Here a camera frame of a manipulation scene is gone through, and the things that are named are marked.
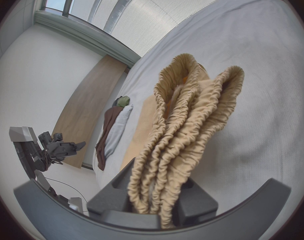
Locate brown garment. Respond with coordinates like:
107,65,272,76
95,106,122,171

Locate black cable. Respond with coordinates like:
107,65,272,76
45,178,89,212

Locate green garment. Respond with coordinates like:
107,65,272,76
116,96,130,107

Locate window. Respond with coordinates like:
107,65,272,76
45,0,267,57

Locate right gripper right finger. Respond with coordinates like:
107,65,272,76
177,178,219,226

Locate grey-green curtain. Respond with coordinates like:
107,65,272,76
34,10,141,67

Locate yellow shorts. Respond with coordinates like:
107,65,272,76
120,53,245,231

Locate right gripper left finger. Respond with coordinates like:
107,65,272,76
87,159,135,217

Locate pale grey garment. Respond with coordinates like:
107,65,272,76
104,104,133,159

